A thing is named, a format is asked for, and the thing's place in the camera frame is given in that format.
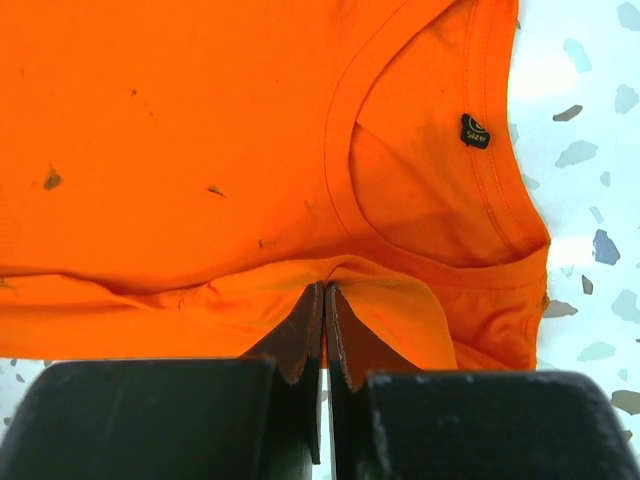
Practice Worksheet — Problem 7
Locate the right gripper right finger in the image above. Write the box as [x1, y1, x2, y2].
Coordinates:
[324, 284, 639, 479]

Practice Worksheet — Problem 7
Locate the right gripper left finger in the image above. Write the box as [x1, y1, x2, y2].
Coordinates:
[1, 283, 323, 479]

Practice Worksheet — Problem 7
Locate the orange t-shirt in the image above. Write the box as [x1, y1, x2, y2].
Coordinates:
[1, 1, 550, 370]

